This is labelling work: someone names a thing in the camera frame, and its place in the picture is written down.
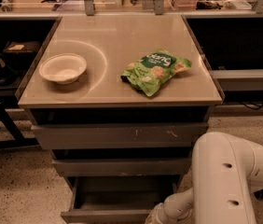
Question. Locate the grey bottom drawer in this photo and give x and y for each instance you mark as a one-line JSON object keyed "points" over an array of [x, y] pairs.
{"points": [[117, 199]]}

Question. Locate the grey drawer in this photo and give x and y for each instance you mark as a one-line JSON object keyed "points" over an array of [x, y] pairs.
{"points": [[123, 128], [122, 161], [117, 199]]}

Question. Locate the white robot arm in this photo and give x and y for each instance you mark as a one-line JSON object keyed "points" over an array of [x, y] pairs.
{"points": [[225, 171]]}

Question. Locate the grey drawer cabinet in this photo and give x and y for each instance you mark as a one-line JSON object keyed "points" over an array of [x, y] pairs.
{"points": [[108, 43]]}

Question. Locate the grey top drawer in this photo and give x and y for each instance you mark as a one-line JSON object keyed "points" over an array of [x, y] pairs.
{"points": [[123, 128]]}

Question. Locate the grey middle drawer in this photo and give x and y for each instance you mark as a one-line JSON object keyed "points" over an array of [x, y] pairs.
{"points": [[122, 161]]}

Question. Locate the green snack bag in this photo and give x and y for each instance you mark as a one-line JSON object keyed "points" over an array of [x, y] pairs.
{"points": [[150, 72]]}

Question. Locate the white paper bowl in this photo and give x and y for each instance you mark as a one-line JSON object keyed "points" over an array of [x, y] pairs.
{"points": [[63, 68]]}

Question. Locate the black bag under desk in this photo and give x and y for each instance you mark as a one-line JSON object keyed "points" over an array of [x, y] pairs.
{"points": [[21, 54]]}

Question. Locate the black table leg frame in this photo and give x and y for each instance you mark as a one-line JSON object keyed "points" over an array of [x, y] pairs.
{"points": [[18, 140]]}

